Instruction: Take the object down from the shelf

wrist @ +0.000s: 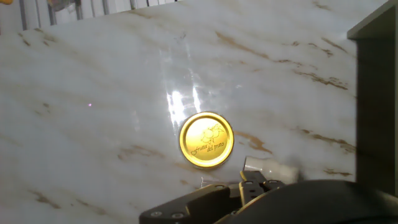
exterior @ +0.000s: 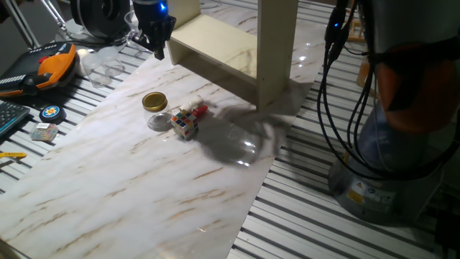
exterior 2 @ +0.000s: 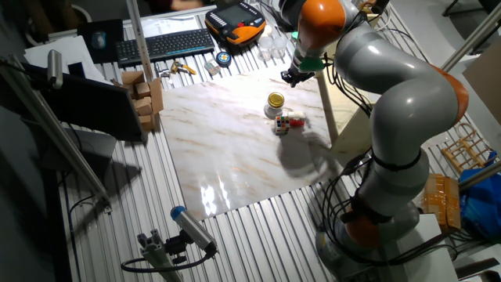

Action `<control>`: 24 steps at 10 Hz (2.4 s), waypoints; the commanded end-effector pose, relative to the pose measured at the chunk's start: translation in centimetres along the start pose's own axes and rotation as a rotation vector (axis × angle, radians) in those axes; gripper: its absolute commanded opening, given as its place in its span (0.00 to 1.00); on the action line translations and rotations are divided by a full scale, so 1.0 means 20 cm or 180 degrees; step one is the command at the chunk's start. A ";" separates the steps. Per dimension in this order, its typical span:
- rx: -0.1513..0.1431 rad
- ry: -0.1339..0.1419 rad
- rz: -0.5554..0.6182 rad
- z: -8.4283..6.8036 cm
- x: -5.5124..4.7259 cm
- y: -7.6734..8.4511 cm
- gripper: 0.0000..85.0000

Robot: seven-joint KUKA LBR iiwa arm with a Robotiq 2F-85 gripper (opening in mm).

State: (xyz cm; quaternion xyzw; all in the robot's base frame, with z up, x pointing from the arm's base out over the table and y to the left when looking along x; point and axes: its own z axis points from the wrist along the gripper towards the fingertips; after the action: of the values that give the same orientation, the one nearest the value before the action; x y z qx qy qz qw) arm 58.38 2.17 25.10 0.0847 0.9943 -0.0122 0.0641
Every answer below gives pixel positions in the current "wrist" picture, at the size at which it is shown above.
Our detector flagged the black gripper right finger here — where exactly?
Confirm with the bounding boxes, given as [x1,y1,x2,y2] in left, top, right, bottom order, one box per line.
[238,170,285,207]

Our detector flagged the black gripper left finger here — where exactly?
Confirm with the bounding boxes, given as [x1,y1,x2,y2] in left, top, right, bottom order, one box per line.
[139,183,243,224]

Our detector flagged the glass jar gold lid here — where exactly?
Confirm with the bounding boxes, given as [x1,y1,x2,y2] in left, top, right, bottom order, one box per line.
[178,111,235,170]

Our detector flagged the cream wooden shelf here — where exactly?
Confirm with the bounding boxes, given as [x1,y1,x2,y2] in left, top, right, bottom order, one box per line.
[347,0,398,197]

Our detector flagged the marble patterned mat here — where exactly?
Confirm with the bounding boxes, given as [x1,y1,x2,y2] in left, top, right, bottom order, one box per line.
[0,0,389,224]

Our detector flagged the clear box coloured clips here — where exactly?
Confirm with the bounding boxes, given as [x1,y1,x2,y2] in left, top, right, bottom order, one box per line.
[47,0,83,14]

